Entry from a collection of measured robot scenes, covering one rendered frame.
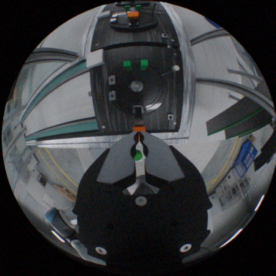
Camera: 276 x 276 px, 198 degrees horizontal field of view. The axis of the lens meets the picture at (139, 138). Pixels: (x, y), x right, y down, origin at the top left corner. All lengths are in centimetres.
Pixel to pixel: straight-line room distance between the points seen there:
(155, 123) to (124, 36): 27
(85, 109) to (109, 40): 25
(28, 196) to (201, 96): 877
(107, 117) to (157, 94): 14
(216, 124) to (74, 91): 45
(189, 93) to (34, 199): 871
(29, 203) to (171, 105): 875
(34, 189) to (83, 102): 822
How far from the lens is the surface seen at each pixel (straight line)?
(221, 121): 26
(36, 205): 874
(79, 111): 35
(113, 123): 25
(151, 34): 29
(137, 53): 25
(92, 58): 25
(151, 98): 21
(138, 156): 31
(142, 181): 57
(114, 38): 28
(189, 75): 29
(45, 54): 25
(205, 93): 45
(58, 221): 48
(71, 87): 37
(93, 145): 33
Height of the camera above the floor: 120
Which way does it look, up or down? 58 degrees down
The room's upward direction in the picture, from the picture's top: 178 degrees clockwise
